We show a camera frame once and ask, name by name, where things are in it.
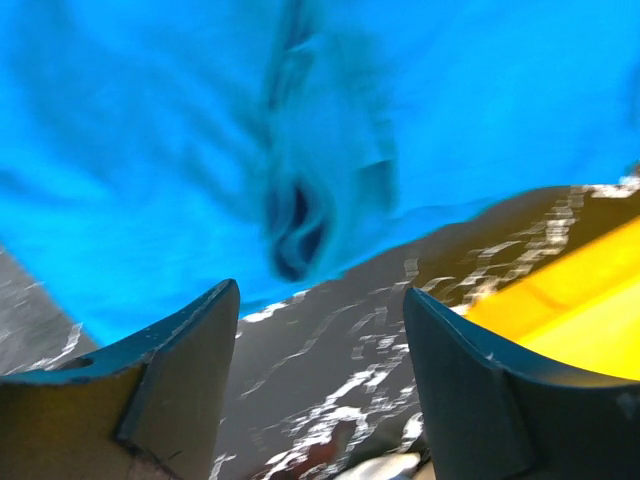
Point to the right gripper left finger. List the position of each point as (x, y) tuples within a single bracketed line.
[(145, 407)]

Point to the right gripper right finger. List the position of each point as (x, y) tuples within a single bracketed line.
[(493, 409)]

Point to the blue t-shirt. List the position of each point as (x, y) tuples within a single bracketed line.
[(151, 149)]

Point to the white folded t-shirt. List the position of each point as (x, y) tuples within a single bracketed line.
[(382, 468)]

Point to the yellow plastic bin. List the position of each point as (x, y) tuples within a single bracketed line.
[(582, 309)]

